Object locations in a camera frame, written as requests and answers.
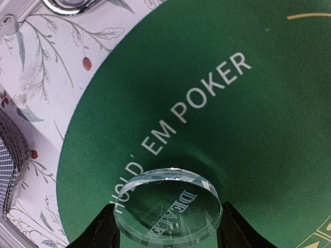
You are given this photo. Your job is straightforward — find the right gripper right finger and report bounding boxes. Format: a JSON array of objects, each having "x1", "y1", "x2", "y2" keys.
[{"x1": 217, "y1": 202, "x2": 274, "y2": 248}]

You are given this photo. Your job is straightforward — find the blue playing card deck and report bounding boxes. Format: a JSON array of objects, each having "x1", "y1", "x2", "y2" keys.
[{"x1": 1, "y1": 111, "x2": 32, "y2": 216}]

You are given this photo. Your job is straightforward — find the round green poker mat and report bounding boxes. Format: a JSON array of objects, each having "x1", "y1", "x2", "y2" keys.
[{"x1": 57, "y1": 1, "x2": 330, "y2": 247}]

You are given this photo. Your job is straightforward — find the aluminium poker chip case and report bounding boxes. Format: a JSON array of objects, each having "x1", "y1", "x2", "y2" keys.
[{"x1": 1, "y1": 0, "x2": 101, "y2": 22}]

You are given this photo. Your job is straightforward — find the clear acrylic dealer button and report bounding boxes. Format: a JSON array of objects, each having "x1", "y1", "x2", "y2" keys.
[{"x1": 113, "y1": 167, "x2": 223, "y2": 247}]

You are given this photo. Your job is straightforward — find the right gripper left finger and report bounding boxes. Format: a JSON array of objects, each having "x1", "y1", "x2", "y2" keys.
[{"x1": 67, "y1": 204, "x2": 120, "y2": 248}]

